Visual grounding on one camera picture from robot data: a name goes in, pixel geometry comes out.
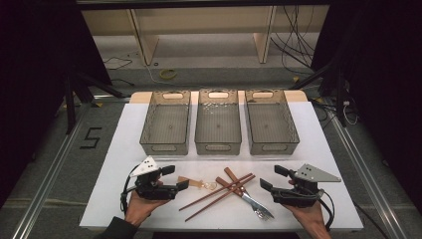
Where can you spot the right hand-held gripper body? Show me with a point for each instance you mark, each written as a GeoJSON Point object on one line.
{"type": "Point", "coordinates": [295, 195]}

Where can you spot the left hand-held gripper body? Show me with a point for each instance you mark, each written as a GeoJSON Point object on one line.
{"type": "Point", "coordinates": [156, 191]}

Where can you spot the brown wooden chopstick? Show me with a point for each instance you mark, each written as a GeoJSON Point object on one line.
{"type": "Point", "coordinates": [212, 204]}
{"type": "Point", "coordinates": [205, 197]}

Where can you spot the smoky clear plastic bin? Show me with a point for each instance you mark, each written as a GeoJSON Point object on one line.
{"type": "Point", "coordinates": [271, 126]}
{"type": "Point", "coordinates": [166, 126]}
{"type": "Point", "coordinates": [218, 126]}

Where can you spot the person's left hand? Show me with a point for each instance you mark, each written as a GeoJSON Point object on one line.
{"type": "Point", "coordinates": [139, 209]}

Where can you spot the person's right hand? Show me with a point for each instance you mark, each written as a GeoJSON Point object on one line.
{"type": "Point", "coordinates": [310, 217]}

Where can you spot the white table cover sheet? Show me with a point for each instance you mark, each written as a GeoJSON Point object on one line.
{"type": "Point", "coordinates": [122, 149]}

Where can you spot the yellow tape roll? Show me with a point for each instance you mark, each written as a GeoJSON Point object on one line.
{"type": "Point", "coordinates": [168, 73]}

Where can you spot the black metal stand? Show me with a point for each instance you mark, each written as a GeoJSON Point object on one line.
{"type": "Point", "coordinates": [71, 99]}
{"type": "Point", "coordinates": [338, 86]}

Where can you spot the beige wooden shelf unit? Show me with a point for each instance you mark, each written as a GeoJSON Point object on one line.
{"type": "Point", "coordinates": [146, 40]}

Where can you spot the black curtain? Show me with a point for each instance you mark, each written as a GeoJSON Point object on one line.
{"type": "Point", "coordinates": [33, 83]}
{"type": "Point", "coordinates": [381, 83]}

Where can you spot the aluminium floor rail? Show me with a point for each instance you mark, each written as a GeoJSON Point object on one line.
{"type": "Point", "coordinates": [368, 172]}
{"type": "Point", "coordinates": [49, 172]}

